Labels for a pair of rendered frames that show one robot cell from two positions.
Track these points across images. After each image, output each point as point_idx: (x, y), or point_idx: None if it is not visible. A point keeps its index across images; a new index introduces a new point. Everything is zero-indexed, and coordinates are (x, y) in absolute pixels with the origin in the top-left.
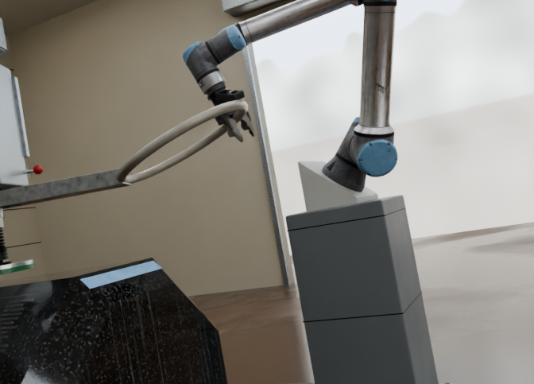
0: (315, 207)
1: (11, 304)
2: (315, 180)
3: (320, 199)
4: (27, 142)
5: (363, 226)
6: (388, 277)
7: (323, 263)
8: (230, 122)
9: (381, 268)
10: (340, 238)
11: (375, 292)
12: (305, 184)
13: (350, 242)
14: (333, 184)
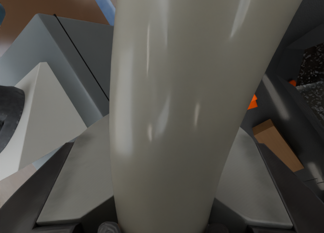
0: (77, 117)
1: None
2: (40, 127)
3: (64, 113)
4: None
5: (79, 41)
6: (106, 28)
7: None
8: (266, 188)
9: (103, 33)
10: (102, 68)
11: None
12: (54, 141)
13: (100, 58)
14: (35, 96)
